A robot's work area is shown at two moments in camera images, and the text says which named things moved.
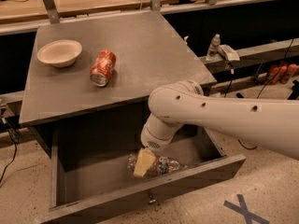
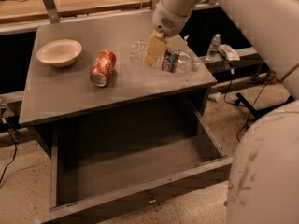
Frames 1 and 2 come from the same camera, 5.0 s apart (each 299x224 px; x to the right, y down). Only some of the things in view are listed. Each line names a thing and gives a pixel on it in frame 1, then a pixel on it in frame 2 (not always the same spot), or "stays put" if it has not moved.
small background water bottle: x=211 y=55 stays put
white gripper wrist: x=151 y=139 -> x=167 y=21
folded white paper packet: x=229 y=53 stays put
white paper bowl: x=61 y=53 stays put
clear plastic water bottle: x=161 y=165 -> x=172 y=61
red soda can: x=103 y=64 stays put
